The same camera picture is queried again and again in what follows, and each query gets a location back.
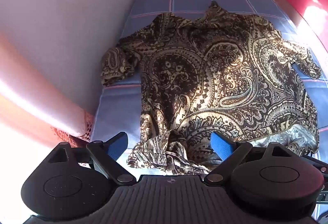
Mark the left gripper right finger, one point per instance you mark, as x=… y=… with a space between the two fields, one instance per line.
x=231 y=154

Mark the pink lace curtain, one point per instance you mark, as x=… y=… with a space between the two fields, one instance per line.
x=31 y=105

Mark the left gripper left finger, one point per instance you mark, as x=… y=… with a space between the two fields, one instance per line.
x=105 y=155

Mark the blue plaid bed sheet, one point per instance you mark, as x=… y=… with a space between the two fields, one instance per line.
x=120 y=104

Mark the red cloth covered furniture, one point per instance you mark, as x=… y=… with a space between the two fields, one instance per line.
x=314 y=12

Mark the brown paisley blouse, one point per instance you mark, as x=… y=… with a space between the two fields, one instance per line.
x=224 y=73

